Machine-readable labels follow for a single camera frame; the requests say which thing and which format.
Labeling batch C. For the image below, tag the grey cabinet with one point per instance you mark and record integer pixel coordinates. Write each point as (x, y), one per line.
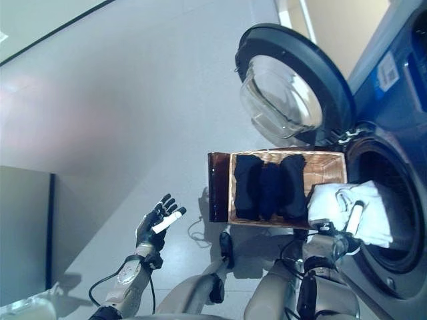
(23, 226)

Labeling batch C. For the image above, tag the left beige robot leg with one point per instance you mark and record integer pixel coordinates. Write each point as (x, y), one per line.
(200, 286)

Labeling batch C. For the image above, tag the grey robot torso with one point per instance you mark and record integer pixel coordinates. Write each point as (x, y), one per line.
(200, 316)

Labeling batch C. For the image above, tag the rectangular wicker laundry basket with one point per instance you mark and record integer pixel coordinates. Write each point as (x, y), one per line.
(327, 166)

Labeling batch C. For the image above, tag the white garment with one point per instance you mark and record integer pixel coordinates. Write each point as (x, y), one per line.
(377, 213)

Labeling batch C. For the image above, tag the black garment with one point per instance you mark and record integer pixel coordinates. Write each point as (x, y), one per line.
(245, 186)
(293, 186)

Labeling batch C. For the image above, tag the dark front-load washing machine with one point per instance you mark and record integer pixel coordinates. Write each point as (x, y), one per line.
(393, 126)

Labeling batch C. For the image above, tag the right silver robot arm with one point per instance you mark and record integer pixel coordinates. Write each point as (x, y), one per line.
(337, 293)

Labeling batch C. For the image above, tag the white rounded apparatus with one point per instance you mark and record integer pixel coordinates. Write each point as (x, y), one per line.
(23, 308)

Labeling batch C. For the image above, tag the beige robot leg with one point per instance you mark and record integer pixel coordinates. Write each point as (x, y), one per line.
(200, 286)
(270, 293)

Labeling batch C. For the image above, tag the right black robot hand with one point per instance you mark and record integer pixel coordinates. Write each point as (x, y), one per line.
(355, 216)

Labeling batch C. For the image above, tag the right beige robot leg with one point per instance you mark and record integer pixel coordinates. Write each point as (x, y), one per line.
(270, 293)

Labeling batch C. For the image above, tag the blue white energy label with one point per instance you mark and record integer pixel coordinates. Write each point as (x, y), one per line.
(388, 71)

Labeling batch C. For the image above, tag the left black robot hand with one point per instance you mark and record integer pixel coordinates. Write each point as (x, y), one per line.
(150, 230)

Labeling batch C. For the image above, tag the blue garment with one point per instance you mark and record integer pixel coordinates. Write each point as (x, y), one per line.
(271, 193)

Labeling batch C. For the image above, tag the round glass washing machine door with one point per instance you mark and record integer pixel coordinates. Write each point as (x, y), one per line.
(317, 56)

